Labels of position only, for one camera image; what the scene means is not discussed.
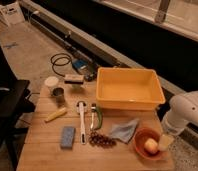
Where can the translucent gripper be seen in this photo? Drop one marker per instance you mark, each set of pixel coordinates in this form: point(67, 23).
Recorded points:
point(164, 142)

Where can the orange-red apple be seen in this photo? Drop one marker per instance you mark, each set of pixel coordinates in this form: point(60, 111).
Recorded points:
point(151, 146)

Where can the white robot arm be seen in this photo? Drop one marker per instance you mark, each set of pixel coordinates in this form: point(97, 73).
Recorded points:
point(183, 110)

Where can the red bowl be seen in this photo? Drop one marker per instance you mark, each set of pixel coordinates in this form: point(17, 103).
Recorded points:
point(140, 137)

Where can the grey-blue cloth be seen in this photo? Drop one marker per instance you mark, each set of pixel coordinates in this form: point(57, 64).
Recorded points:
point(124, 132)

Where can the yellow plastic bin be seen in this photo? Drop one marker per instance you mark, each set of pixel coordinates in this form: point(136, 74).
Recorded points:
point(128, 88)

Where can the green chili pepper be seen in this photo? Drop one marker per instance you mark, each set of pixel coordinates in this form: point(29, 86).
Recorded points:
point(100, 118)

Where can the bunch of dark grapes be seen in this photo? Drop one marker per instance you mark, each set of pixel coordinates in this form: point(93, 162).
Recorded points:
point(97, 139)

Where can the white long brush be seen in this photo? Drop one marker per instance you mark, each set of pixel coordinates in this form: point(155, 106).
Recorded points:
point(81, 109)

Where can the blue sponge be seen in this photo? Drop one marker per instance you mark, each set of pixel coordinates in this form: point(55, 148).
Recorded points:
point(67, 137)

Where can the wooden scrub brush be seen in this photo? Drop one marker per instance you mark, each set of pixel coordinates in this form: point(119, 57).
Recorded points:
point(76, 81)

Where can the metal cup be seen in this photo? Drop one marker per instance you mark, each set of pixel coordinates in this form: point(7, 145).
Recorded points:
point(58, 94)

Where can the white cup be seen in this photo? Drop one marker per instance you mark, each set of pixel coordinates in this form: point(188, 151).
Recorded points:
point(51, 83)

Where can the black chair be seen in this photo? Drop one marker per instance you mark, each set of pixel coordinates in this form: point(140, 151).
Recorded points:
point(12, 106)

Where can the white cardboard box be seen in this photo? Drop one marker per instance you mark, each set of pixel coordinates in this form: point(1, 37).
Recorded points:
point(11, 14)

